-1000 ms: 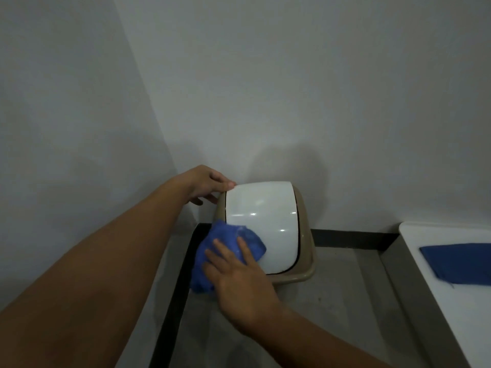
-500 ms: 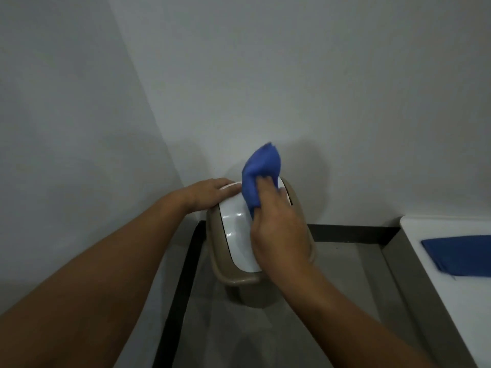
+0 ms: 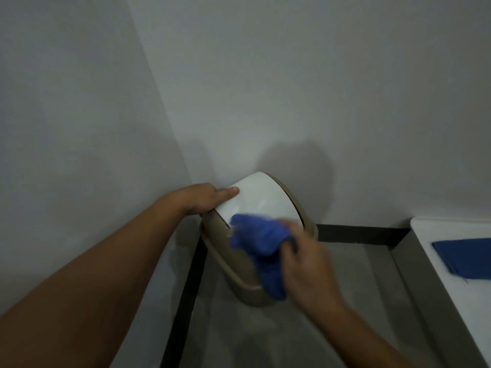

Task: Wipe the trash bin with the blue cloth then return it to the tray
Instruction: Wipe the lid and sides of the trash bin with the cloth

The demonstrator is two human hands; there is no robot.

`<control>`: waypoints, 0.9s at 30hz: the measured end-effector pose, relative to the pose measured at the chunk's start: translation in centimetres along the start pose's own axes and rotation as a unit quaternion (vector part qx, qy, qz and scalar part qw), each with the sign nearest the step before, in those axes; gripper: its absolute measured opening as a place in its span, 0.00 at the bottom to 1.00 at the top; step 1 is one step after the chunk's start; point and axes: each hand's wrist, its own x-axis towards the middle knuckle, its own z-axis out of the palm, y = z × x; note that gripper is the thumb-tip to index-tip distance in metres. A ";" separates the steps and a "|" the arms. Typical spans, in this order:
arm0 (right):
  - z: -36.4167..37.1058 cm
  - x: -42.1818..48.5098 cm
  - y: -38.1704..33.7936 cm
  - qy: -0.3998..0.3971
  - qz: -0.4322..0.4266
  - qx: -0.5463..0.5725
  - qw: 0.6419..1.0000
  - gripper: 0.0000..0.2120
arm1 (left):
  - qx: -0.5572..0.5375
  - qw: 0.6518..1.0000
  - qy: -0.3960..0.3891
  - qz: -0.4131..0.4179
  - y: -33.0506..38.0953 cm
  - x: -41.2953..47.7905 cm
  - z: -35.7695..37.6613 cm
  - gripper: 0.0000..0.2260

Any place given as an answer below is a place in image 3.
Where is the person's right hand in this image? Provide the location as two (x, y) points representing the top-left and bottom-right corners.
(275, 219), (347, 309)

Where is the person's left hand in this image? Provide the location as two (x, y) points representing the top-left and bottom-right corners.
(181, 182), (241, 217)

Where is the blue cleaning cloth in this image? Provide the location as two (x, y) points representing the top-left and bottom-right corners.
(229, 214), (297, 302)

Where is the beige bin with white lid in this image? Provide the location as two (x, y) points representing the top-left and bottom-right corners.
(199, 171), (319, 308)

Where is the person's right forearm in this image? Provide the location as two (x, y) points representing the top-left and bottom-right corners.
(297, 297), (436, 368)

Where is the person's left forearm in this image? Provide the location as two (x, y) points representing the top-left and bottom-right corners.
(0, 186), (192, 368)

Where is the dark blue folded cloth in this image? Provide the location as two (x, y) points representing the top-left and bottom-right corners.
(431, 238), (491, 281)

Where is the white cabinet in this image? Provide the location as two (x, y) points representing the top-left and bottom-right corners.
(390, 216), (491, 368)

